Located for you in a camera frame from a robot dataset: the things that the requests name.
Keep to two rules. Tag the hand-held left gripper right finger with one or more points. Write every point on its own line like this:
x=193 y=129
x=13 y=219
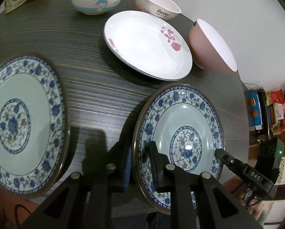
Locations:
x=154 y=169

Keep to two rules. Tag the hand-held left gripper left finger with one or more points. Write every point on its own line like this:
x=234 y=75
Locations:
x=126 y=164

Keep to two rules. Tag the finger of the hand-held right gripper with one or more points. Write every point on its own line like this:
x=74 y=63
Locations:
x=229 y=159

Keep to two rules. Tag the blue floral rimmed plate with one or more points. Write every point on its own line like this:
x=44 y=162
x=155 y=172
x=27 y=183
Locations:
x=187 y=121
x=25 y=124

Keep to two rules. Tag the pink bowl with white inside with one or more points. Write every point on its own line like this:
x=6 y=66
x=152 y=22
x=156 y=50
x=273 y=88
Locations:
x=202 y=45

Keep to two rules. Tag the white plate with pink flowers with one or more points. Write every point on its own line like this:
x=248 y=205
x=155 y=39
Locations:
x=144 y=43

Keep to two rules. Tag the dark wooden shelf cabinet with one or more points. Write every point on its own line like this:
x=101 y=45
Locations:
x=266 y=124

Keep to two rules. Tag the blue box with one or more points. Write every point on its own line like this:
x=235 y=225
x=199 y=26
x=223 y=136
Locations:
x=254 y=109

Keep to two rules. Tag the red packet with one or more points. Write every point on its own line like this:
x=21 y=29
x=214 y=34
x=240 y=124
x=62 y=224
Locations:
x=276 y=96

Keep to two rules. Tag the white bowl with grey print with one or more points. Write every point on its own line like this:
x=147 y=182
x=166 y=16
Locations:
x=154 y=7

